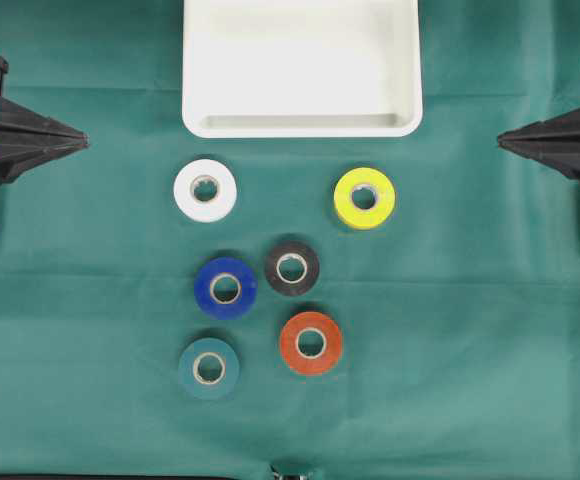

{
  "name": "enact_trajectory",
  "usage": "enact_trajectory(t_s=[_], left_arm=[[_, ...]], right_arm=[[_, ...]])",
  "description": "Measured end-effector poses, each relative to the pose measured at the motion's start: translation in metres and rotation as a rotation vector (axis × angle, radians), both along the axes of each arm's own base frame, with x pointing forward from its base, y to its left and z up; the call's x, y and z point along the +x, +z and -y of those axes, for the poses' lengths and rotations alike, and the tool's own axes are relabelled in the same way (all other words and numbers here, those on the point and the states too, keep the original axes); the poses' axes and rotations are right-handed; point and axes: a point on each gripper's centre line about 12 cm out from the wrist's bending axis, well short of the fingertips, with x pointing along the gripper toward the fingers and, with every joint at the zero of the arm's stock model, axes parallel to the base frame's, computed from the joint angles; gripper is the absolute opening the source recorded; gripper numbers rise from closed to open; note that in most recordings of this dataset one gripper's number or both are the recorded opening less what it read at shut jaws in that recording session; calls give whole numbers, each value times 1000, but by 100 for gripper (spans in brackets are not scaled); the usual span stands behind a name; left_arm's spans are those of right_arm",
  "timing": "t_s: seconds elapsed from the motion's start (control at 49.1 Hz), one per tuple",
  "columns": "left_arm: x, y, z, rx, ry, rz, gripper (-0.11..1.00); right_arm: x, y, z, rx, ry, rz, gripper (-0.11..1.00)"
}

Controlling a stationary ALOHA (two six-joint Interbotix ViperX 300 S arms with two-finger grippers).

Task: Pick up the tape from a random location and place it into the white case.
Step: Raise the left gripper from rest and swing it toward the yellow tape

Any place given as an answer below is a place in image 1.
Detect teal green tape roll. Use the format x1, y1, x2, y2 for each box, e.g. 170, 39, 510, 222
177, 338, 240, 400

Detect orange tape roll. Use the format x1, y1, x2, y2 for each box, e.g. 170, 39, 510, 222
279, 311, 343, 376

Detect white plastic tray case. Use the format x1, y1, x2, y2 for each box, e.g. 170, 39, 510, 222
182, 1, 423, 139

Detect white tape roll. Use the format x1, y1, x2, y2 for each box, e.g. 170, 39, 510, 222
173, 159, 237, 223

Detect black tape roll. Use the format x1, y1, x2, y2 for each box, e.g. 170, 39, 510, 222
264, 241, 320, 296

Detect green table cloth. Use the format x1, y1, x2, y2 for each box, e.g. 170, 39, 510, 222
0, 1, 580, 479

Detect metal clamp at table edge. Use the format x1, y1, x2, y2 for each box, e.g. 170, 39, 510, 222
270, 462, 315, 480

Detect blue tape roll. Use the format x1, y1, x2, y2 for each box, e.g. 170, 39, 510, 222
194, 257, 258, 320

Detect yellow tape roll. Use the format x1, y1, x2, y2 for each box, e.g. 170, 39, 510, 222
333, 167, 397, 230

